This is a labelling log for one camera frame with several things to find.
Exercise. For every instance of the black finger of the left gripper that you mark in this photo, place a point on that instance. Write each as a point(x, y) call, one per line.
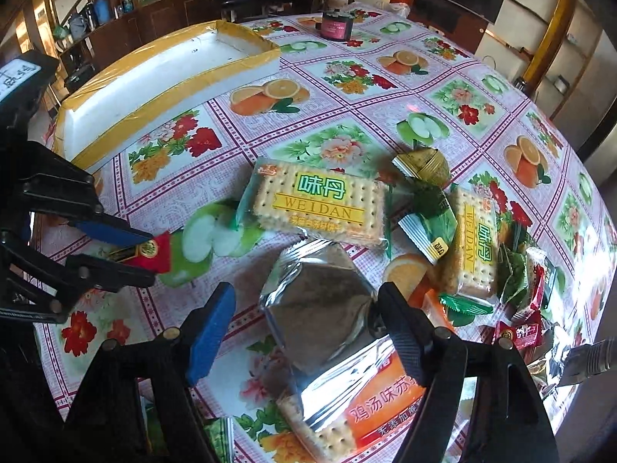
point(35, 288)

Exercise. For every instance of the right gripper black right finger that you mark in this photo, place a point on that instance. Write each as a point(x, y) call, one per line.
point(508, 421)

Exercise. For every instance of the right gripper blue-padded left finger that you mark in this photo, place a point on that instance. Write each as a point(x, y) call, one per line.
point(106, 416)

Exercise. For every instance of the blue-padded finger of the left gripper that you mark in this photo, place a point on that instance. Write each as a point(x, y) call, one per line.
point(108, 232)

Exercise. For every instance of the red small snack packet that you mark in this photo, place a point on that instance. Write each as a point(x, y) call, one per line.
point(154, 255)

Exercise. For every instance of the orange cracker pack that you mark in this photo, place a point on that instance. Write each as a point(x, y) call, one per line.
point(343, 410)

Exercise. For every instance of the green Weidan cracker pack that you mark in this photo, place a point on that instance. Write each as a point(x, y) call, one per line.
point(470, 266)
point(297, 198)

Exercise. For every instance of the silver foil snack bag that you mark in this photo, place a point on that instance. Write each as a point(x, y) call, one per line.
point(319, 306)

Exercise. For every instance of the green leaf snack packet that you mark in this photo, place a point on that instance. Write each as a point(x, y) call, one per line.
point(430, 223)

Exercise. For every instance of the green gold round snack packet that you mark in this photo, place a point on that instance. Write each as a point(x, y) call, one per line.
point(424, 164)

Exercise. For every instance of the white box with yellow tape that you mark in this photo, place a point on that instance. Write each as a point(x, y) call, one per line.
point(155, 82)

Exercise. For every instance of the pile of small snack packets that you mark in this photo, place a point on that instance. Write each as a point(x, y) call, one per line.
point(526, 278)

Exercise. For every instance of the floral fruit tablecloth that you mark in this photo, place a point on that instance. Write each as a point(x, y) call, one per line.
point(341, 107)

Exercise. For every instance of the pink jar with black lid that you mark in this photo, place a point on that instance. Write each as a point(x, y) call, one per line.
point(336, 26)

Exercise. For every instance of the red TV cabinet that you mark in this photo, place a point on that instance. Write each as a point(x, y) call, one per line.
point(455, 22)

